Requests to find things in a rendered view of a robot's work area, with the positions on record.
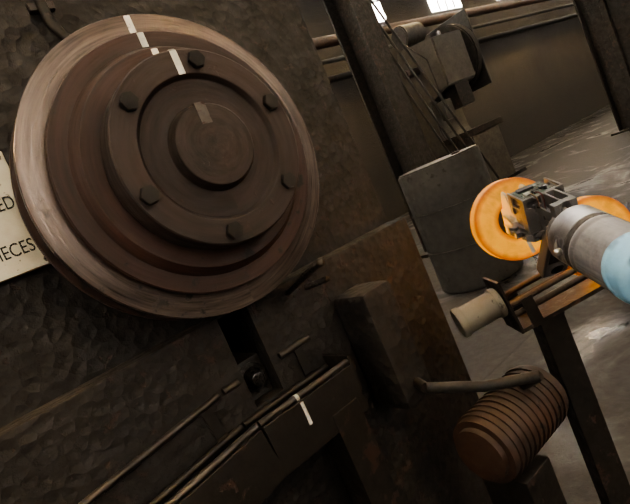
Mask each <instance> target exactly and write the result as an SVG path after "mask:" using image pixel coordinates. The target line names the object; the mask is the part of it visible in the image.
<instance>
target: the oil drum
mask: <svg viewBox="0 0 630 504"><path fill-rule="evenodd" d="M398 182H399V184H400V187H401V189H402V191H403V194H404V196H405V199H406V201H407V204H408V206H409V209H410V211H411V214H412V218H413V219H414V221H415V223H416V226H417V228H418V231H419V233H420V236H421V238H422V241H423V243H424V245H425V248H426V250H427V252H426V253H427V255H429V258H430V260H431V263H432V265H433V268H434V270H435V272H436V275H437V277H438V280H439V282H440V285H441V287H442V290H443V291H445V292H447V293H451V294H457V293H466V292H471V291H475V290H478V289H482V288H485V287H486V285H485V283H484V281H483V279H482V278H483V277H487V278H489V279H492V280H494V281H497V282H500V281H503V280H505V279H506V278H508V277H510V276H512V275H513V274H515V273H516V272H517V271H518V270H520V268H521V267H522V265H523V260H516V261H512V260H505V259H500V258H497V257H494V256H492V255H490V254H488V253H487V252H485V251H484V250H483V249H482V248H481V247H480V246H479V245H478V244H477V242H476V241H475V239H474V237H473V235H472V232H471V228H470V212H471V208H472V205H473V203H474V201H475V199H476V197H477V196H478V194H479V193H480V192H481V191H482V190H483V189H484V188H485V187H486V186H488V185H489V184H491V183H493V182H492V180H491V177H490V174H489V172H488V169H487V167H486V164H485V161H484V159H483V156H482V154H481V151H480V149H479V146H478V145H477V146H476V144H475V145H472V146H469V147H466V148H464V149H461V150H457V151H455V152H453V153H451V154H449V155H446V156H444V157H442V158H439V159H437V160H434V161H432V162H430V163H427V164H425V165H423V166H420V167H418V168H416V169H414V170H411V171H409V172H407V173H405V174H403V175H401V176H399V179H398Z"/></svg>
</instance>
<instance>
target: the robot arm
mask: <svg viewBox="0 0 630 504"><path fill-rule="evenodd" d="M550 182H551V183H554V184H556V185H557V186H555V187H554V186H551V185H550ZM557 189H558V190H557ZM501 200H502V207H503V208H502V210H501V213H502V217H503V221H504V226H505V230H506V232H507V233H508V234H509V235H511V236H513V237H516V238H517V239H520V238H522V239H523V240H525V241H526V242H538V241H540V240H541V245H540V251H539V256H538V262H537V267H536V269H537V271H538V272H539V274H540V275H541V276H542V277H543V278H546V277H549V276H551V275H554V274H557V273H559V272H562V271H565V270H567V268H568V266H570V267H571V268H573V269H574V270H576V271H577V272H579V273H581V274H582V275H584V276H586V277H587V278H589V279H591V280H592V281H594V282H596V283H597V284H599V285H600V286H602V287H604V288H605V289H607V290H608V291H610V292H611V293H613V294H614V295H615V296H616V297H617V298H619V299H620V300H622V301H624V302H626V303H628V304H629V305H630V222H629V221H626V220H624V219H621V218H619V217H616V216H614V215H612V214H609V213H607V212H604V211H602V210H600V209H597V208H595V207H592V206H590V205H583V204H580V205H578V201H577V197H575V196H572V195H570V194H567V193H565V189H564V184H562V183H560V182H557V181H554V180H551V179H549V178H546V177H544V183H543V182H541V181H538V182H535V183H533V184H529V185H527V186H525V185H524V184H520V185H519V189H517V190H515V191H514V192H512V193H510V194H509V193H507V195H506V193H505V192H501Z"/></svg>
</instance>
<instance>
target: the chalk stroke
mask: <svg viewBox="0 0 630 504"><path fill-rule="evenodd" d="M123 18H124V20H125V22H126V24H127V27H128V29H129V31H130V33H135V32H137V31H136V29H135V27H134V25H133V23H132V20H131V18H130V16H129V15H127V16H123ZM136 34H137V36H138V38H139V40H140V43H141V45H142V47H149V45H148V43H147V40H146V38H145V36H144V34H143V32H138V33H136ZM170 50H171V51H169V52H170V55H171V57H172V59H173V61H174V64H175V66H176V68H177V70H178V73H179V75H181V74H186V72H185V70H184V68H183V65H182V63H181V61H180V59H179V56H178V54H177V52H176V50H173V49H170Z"/></svg>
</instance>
